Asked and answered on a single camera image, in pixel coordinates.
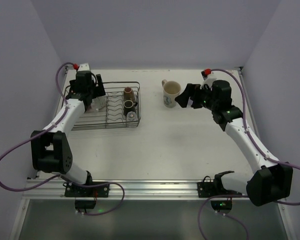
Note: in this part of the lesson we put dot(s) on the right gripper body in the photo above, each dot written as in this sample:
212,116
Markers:
194,95

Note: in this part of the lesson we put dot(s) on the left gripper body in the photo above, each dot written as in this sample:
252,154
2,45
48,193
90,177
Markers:
95,88

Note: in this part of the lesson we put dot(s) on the cream floral mug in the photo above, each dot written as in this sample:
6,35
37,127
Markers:
171,90

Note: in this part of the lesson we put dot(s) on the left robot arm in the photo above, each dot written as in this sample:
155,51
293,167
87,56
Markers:
50,149

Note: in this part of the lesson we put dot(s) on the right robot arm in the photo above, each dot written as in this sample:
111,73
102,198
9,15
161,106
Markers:
270,181

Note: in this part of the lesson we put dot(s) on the white patterned mug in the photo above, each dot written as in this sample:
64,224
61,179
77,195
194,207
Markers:
98,103

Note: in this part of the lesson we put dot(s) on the brown ceramic cup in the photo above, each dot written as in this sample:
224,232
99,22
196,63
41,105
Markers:
128,94

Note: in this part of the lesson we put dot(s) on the dark brown mug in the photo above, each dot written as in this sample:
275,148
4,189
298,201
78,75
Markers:
129,106

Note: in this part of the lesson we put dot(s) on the small clear glass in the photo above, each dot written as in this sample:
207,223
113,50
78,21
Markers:
131,116

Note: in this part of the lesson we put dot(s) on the right controller box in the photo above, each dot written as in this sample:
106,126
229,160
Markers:
222,206

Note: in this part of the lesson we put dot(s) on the controller box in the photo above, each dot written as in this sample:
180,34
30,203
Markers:
222,206
84,204

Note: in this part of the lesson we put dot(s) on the left controller box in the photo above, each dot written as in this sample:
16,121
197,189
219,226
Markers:
84,204

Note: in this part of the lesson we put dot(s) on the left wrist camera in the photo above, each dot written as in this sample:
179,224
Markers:
84,67

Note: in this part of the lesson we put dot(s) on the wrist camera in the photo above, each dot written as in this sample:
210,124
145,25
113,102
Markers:
84,67
208,78

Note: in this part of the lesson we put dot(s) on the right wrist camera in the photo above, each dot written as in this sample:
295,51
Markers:
208,78

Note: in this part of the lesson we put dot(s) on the black wire dish rack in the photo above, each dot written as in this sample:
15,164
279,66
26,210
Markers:
112,115

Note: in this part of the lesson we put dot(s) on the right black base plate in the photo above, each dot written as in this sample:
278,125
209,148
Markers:
209,187

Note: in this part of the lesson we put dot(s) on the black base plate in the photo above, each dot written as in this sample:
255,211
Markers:
75,191
209,187

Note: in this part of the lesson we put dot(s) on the aluminium mounting rail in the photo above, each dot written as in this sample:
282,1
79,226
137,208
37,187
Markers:
134,190

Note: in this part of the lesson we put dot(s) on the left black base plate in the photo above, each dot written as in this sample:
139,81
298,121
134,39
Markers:
75,191

